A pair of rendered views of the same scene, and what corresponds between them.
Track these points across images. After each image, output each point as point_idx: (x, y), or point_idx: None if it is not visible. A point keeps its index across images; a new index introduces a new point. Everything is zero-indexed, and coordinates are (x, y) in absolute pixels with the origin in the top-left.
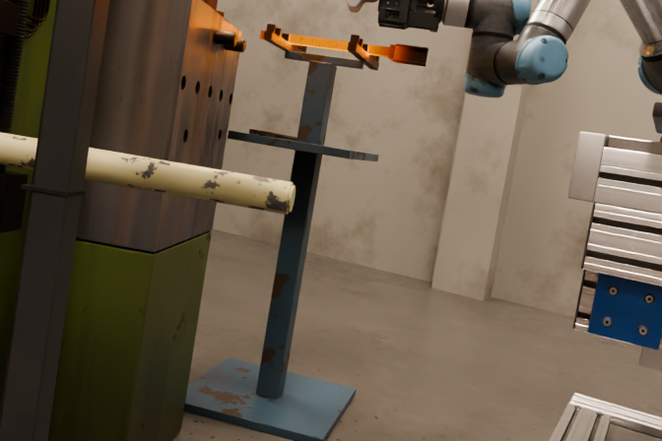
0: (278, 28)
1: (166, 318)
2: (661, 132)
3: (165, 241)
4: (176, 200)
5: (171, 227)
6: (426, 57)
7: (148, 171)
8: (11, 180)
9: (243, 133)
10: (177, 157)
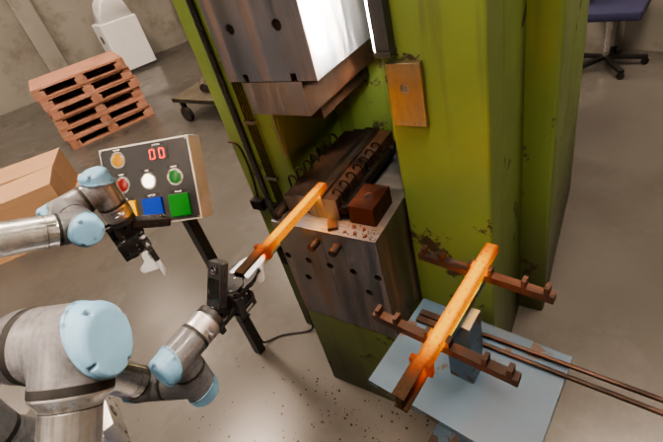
0: (438, 253)
1: (343, 342)
2: None
3: (316, 310)
4: (318, 299)
5: (320, 308)
6: (397, 402)
7: None
8: (278, 251)
9: (417, 307)
10: (305, 282)
